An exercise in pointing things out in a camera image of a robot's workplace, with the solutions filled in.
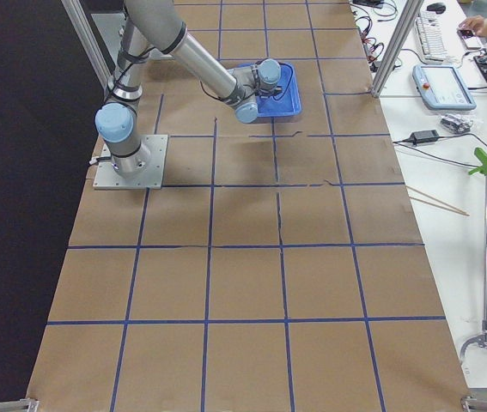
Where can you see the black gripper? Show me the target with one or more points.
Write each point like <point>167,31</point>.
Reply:
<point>267,93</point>

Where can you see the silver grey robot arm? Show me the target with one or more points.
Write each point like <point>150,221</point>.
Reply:
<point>156,45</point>

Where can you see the blue plastic tray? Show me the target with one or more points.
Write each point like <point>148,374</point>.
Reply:
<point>281,96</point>

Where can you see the person's hand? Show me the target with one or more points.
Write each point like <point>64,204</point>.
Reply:
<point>477,24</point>

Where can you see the black power adapter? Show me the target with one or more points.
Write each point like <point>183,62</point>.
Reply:
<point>424,136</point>

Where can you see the blue teach pendant tablet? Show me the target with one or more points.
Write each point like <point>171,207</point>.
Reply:
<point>442,88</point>

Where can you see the brown paper table cover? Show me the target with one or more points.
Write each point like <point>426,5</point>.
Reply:
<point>279,267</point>

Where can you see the white computer keyboard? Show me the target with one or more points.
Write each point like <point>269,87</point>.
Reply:
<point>428,32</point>

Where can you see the black computer mouse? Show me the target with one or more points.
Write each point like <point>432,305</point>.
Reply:
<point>438,7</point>

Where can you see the wooden chopstick pair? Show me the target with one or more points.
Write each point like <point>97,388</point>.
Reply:
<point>422,197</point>

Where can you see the aluminium frame post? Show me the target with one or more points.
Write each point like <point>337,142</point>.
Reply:
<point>403,27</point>

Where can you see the square metal base plate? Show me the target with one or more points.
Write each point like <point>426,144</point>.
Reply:
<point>144,169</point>

